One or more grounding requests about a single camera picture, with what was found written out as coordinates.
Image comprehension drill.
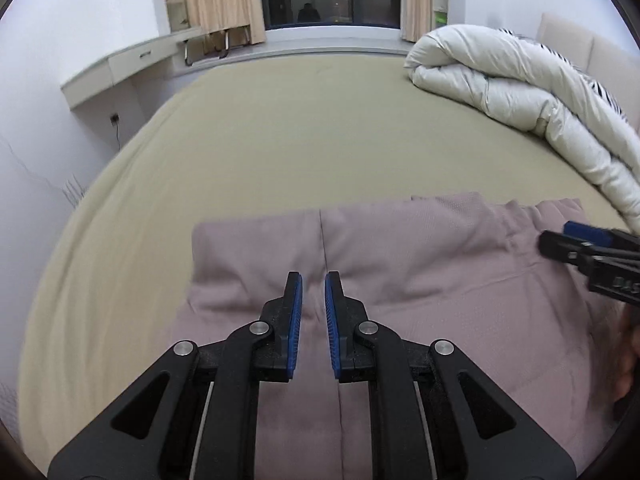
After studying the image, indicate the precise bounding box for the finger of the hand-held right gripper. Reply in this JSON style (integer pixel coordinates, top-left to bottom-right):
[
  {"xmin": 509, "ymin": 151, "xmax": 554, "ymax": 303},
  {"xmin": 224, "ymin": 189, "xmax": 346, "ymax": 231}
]
[
  {"xmin": 538, "ymin": 230, "xmax": 640, "ymax": 279},
  {"xmin": 562, "ymin": 220, "xmax": 640, "ymax": 251}
]

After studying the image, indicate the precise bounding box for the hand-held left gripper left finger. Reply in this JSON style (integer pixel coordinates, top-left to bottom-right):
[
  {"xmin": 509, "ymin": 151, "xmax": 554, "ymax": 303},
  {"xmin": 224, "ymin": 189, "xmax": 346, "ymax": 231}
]
[{"xmin": 47, "ymin": 271, "xmax": 304, "ymax": 480}]

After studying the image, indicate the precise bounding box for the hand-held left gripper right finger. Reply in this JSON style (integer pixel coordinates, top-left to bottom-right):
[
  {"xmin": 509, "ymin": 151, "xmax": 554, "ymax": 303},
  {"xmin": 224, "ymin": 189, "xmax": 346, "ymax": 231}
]
[{"xmin": 324, "ymin": 270, "xmax": 578, "ymax": 480}]

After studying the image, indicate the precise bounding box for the mauve hooded padded coat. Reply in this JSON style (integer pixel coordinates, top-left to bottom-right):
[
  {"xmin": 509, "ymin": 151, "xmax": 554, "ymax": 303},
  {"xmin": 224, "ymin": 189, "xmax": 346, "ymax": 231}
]
[{"xmin": 167, "ymin": 191, "xmax": 632, "ymax": 480}]

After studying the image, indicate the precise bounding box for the person's right hand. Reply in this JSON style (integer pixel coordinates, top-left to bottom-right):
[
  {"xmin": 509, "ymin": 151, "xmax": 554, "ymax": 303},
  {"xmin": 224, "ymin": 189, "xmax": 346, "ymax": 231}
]
[{"xmin": 614, "ymin": 307, "xmax": 640, "ymax": 403}]

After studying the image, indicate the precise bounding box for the zebra striped pillow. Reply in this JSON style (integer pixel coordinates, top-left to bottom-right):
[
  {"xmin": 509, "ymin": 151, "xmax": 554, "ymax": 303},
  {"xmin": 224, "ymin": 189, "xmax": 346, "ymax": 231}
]
[{"xmin": 500, "ymin": 27, "xmax": 632, "ymax": 123}]

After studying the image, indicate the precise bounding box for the white duvet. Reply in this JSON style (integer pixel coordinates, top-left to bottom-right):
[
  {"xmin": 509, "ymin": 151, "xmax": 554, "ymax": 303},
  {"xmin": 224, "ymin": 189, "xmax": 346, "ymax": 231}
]
[{"xmin": 404, "ymin": 24, "xmax": 640, "ymax": 233}]

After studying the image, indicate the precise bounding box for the bed with olive sheet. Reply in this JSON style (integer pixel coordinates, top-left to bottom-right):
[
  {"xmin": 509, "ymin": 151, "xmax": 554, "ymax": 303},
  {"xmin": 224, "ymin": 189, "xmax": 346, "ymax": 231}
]
[{"xmin": 17, "ymin": 55, "xmax": 640, "ymax": 461}]

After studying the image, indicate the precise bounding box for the beige padded headboard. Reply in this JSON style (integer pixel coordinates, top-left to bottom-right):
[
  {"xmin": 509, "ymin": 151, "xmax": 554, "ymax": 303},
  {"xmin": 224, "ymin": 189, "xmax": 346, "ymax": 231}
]
[{"xmin": 536, "ymin": 12, "xmax": 640, "ymax": 128}]

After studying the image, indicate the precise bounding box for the white router with antennas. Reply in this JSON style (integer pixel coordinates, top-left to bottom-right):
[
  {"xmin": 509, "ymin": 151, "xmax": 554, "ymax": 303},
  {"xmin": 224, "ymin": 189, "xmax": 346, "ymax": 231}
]
[{"xmin": 61, "ymin": 175, "xmax": 85, "ymax": 207}]

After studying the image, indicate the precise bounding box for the white floating desk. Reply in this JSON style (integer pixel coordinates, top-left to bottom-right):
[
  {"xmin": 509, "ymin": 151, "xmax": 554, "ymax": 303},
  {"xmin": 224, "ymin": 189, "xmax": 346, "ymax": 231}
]
[{"xmin": 61, "ymin": 27, "xmax": 206, "ymax": 109}]

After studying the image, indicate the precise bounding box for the metal frame chair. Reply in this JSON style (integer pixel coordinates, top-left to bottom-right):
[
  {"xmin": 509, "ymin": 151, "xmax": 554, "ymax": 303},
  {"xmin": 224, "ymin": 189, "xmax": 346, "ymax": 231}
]
[{"xmin": 182, "ymin": 30, "xmax": 251, "ymax": 67}]

